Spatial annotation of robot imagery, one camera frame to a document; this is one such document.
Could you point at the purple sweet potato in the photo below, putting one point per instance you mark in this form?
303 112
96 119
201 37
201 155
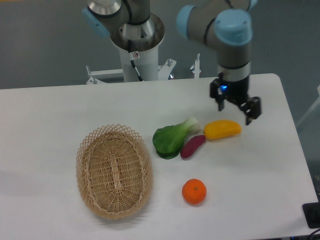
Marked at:
192 146

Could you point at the black device at table edge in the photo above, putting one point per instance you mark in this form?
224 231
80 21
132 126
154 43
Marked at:
312 214

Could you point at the orange tangerine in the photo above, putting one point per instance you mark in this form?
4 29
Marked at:
194 191

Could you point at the white metal base frame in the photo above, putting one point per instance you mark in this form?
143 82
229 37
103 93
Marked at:
165 72

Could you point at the yellow mango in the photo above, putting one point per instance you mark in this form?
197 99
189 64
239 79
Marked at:
220 129

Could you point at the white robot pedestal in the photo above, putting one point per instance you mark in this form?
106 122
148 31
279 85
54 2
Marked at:
139 45

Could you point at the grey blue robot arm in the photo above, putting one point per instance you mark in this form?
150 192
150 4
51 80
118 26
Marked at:
222 25

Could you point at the green bok choy vegetable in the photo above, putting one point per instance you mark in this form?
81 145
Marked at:
169 140

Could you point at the woven wicker basket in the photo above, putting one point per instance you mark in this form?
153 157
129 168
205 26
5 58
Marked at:
114 172

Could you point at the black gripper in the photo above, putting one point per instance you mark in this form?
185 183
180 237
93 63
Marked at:
235 92

